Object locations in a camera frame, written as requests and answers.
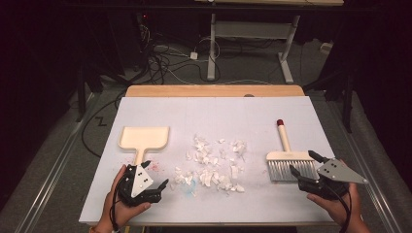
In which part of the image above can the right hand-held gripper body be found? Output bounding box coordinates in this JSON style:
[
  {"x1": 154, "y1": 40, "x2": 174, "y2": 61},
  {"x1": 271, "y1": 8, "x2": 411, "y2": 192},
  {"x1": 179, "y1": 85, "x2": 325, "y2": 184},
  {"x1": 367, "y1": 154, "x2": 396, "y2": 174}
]
[{"x1": 297, "y1": 158, "x2": 369, "y2": 201}]

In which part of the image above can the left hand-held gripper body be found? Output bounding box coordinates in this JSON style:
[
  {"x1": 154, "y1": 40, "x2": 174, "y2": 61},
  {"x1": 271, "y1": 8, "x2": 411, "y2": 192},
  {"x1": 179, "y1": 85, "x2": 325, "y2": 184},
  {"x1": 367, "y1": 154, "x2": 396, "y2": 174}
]
[{"x1": 117, "y1": 163, "x2": 162, "y2": 208}]

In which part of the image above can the cream brush with grey bristles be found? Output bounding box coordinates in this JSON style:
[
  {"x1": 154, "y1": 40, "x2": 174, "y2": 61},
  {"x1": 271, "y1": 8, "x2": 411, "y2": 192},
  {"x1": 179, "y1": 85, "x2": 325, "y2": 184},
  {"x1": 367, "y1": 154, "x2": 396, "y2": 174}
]
[{"x1": 265, "y1": 118, "x2": 321, "y2": 183}]

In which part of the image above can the cream plastic dustpan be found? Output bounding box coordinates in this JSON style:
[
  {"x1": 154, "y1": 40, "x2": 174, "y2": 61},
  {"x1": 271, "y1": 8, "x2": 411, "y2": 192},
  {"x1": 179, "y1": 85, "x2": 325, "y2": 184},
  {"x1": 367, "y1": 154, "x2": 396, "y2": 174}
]
[{"x1": 118, "y1": 125, "x2": 171, "y2": 167}]

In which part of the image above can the pile of white paper scraps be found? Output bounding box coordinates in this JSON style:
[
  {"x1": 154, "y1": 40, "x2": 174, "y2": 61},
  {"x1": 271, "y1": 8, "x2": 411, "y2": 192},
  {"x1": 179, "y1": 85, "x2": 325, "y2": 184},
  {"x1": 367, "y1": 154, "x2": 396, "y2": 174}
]
[{"x1": 173, "y1": 135, "x2": 248, "y2": 197}]

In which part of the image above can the person's right hand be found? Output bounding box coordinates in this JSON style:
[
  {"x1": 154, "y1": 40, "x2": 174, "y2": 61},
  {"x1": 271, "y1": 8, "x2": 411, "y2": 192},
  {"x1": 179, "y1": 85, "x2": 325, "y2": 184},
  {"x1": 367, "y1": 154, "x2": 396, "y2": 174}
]
[{"x1": 306, "y1": 183, "x2": 362, "y2": 224}]

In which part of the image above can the person's left hand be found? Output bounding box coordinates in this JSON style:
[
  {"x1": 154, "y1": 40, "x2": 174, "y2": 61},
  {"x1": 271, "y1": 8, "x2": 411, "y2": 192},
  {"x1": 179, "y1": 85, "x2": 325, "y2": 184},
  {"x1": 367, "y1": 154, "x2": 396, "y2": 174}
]
[{"x1": 96, "y1": 164, "x2": 152, "y2": 229}]

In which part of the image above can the white foam board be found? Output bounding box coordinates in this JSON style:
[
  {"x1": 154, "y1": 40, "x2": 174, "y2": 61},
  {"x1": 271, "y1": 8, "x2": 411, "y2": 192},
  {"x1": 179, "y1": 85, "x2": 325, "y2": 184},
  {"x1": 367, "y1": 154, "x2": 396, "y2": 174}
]
[{"x1": 78, "y1": 95, "x2": 353, "y2": 226}]

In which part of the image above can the wooden table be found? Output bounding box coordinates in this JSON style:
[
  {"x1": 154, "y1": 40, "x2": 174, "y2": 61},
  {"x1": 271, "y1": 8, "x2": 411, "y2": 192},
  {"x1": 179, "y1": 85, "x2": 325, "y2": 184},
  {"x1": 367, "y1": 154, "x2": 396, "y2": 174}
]
[{"x1": 124, "y1": 84, "x2": 306, "y2": 98}]

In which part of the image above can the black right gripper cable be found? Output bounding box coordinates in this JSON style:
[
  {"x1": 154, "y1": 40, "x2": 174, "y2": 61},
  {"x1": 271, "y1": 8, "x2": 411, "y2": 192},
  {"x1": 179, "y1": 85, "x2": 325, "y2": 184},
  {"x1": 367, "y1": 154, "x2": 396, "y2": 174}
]
[{"x1": 336, "y1": 185, "x2": 353, "y2": 233}]

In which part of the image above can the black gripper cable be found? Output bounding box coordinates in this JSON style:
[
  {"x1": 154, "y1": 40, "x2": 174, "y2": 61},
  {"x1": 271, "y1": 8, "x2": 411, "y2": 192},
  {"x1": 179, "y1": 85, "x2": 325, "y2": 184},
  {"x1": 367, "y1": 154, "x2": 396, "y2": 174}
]
[
  {"x1": 109, "y1": 181, "x2": 130, "y2": 233},
  {"x1": 336, "y1": 185, "x2": 353, "y2": 233}
]

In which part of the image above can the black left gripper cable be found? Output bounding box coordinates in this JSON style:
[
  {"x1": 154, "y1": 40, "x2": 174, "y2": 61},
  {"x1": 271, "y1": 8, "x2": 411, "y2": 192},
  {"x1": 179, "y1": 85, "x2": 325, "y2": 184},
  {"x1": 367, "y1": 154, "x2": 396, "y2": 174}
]
[{"x1": 109, "y1": 181, "x2": 130, "y2": 233}]

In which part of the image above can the long black floor cable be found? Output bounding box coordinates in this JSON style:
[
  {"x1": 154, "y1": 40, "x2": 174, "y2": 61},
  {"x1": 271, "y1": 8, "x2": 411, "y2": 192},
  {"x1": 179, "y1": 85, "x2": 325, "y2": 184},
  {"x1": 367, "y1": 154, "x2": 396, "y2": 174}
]
[{"x1": 81, "y1": 93, "x2": 127, "y2": 159}]

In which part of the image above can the tangle of black floor cables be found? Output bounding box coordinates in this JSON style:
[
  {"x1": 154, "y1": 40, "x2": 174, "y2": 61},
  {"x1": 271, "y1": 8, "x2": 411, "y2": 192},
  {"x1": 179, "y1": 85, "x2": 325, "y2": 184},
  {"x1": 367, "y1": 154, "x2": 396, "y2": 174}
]
[{"x1": 135, "y1": 22, "x2": 212, "y2": 85}]

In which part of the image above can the white floor cable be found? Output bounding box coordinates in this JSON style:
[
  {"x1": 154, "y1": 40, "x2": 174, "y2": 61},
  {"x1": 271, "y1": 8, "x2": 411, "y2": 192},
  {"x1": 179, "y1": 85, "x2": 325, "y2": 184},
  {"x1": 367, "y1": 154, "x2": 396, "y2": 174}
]
[{"x1": 168, "y1": 69, "x2": 273, "y2": 86}]

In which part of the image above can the white metal desk frame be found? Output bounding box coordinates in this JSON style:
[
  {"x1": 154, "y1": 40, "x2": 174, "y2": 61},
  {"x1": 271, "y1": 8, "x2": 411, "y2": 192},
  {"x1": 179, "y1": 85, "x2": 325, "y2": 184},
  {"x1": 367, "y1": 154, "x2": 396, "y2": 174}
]
[{"x1": 206, "y1": 13, "x2": 301, "y2": 84}]

